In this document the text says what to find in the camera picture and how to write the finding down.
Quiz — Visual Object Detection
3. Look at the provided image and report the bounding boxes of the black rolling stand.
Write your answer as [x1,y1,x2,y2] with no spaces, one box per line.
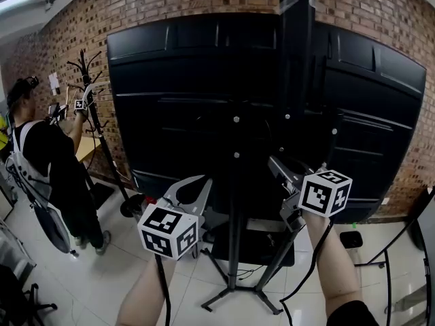
[354,187,435,319]

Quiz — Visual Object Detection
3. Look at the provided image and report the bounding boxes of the large black TV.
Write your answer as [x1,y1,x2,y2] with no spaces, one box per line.
[106,11,428,224]

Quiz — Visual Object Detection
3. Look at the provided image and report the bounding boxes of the person's left forearm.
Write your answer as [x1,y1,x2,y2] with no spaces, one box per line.
[115,255,178,326]

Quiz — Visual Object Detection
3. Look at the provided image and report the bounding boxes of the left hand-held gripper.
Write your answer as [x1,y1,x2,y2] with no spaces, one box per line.
[137,174,214,261]

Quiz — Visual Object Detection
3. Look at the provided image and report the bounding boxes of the small white appliance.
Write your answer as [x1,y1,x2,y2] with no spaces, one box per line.
[339,230,364,250]

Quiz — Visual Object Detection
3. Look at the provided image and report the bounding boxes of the person's right forearm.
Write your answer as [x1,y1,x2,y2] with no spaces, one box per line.
[301,211,364,319]

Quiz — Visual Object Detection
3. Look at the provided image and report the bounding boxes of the person's black shirt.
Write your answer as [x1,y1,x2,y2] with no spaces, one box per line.
[325,298,381,326]

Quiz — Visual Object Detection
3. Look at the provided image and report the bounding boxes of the grey oval pad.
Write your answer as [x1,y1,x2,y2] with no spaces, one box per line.
[33,204,74,255]

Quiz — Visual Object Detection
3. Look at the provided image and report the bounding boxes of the wooden table black leg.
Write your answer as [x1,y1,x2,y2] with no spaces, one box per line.
[75,137,103,165]

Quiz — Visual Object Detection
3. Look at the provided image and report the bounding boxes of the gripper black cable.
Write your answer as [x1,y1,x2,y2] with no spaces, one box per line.
[154,254,173,326]
[278,215,334,326]

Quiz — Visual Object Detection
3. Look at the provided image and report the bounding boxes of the black coat rack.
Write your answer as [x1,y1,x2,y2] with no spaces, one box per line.
[65,48,146,219]

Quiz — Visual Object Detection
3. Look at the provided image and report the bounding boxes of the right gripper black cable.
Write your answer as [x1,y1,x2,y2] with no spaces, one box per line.
[278,215,334,326]

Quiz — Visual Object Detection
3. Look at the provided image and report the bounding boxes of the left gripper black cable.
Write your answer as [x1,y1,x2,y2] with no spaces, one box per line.
[154,254,173,326]

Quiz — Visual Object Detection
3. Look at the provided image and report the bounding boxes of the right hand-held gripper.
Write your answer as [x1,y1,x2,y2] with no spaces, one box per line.
[267,155,353,232]

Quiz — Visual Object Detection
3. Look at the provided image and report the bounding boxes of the white paper sheets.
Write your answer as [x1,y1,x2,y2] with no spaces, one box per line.
[47,71,62,97]

